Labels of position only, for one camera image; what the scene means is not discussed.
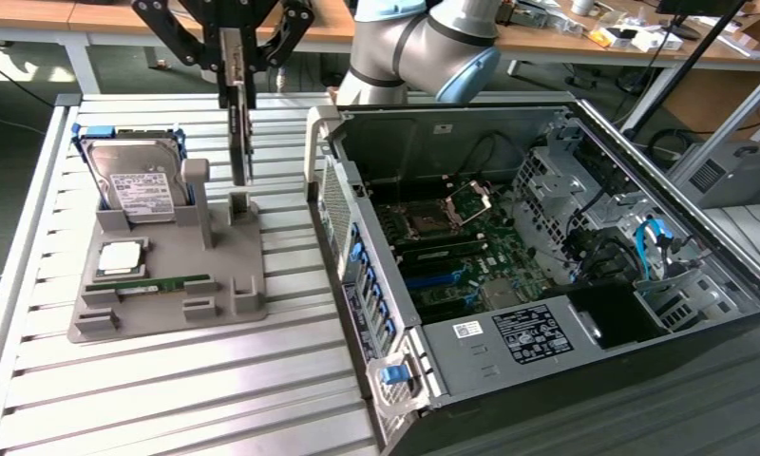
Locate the hard disk in blue caddy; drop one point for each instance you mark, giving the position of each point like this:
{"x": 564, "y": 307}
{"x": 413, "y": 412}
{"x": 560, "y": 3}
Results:
{"x": 133, "y": 161}

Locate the wooden desk white frame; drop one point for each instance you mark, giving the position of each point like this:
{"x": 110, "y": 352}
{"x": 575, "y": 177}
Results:
{"x": 37, "y": 19}
{"x": 544, "y": 45}

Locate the blue expansion slot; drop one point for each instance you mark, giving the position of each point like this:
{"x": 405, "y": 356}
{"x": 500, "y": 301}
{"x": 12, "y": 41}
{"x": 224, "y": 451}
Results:
{"x": 431, "y": 280}

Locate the grey plastic parts rack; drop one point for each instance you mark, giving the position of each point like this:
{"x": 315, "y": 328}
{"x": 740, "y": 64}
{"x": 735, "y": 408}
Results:
{"x": 152, "y": 318}

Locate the grey power supply with labels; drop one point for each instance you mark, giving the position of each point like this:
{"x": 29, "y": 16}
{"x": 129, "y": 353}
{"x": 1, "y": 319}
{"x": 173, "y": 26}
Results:
{"x": 468, "y": 366}

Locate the CPU socket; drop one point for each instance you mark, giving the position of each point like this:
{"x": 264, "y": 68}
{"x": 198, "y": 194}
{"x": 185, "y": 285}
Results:
{"x": 427, "y": 221}

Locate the black monitor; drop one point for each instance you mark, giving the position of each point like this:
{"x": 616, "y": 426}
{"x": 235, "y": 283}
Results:
{"x": 684, "y": 5}

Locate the grey computer tower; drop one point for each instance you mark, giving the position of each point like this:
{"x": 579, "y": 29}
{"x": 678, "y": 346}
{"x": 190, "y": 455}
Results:
{"x": 754, "y": 180}

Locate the graphics card with black fan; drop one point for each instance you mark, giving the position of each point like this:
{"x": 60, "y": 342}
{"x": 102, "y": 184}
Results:
{"x": 240, "y": 142}

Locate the white cup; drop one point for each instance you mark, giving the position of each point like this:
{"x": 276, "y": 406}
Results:
{"x": 584, "y": 5}

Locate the silver CPU chip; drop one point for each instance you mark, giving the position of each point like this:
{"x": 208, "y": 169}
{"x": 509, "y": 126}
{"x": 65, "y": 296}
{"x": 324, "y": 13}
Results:
{"x": 120, "y": 259}

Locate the white packaging box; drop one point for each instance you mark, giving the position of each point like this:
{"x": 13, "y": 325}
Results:
{"x": 655, "y": 43}

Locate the green motherboard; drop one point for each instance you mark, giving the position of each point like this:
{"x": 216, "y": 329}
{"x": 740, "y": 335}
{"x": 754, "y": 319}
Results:
{"x": 513, "y": 266}

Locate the silver chipset heatsink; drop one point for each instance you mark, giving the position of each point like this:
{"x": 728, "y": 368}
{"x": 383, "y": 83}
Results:
{"x": 501, "y": 293}

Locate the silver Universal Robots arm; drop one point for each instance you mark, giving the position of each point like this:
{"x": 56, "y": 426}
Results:
{"x": 431, "y": 43}

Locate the open grey PC case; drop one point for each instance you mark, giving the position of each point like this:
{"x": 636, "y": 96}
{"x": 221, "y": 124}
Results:
{"x": 332, "y": 190}

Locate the blue case latch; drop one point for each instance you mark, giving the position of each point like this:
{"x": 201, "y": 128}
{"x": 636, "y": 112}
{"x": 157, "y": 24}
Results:
{"x": 392, "y": 374}

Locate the black stand pole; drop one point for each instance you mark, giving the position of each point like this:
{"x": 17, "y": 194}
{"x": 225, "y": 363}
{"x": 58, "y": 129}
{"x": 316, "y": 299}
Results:
{"x": 691, "y": 62}

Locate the silver perforated disk bay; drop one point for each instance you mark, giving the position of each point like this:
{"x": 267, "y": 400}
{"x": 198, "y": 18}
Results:
{"x": 548, "y": 180}

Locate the grey metal device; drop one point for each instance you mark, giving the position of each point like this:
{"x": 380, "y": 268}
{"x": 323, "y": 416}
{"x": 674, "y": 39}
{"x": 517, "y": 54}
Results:
{"x": 539, "y": 14}

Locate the thin metal locking lever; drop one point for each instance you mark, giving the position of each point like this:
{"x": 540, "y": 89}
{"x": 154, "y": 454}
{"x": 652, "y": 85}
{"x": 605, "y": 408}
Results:
{"x": 397, "y": 195}

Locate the aluminium profile frame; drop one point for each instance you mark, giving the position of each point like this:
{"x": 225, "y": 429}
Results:
{"x": 735, "y": 116}

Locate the green RAM stick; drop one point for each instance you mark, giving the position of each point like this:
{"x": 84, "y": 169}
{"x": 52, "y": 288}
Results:
{"x": 158, "y": 285}

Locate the metal socket cover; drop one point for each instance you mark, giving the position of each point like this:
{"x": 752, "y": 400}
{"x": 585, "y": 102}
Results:
{"x": 477, "y": 186}

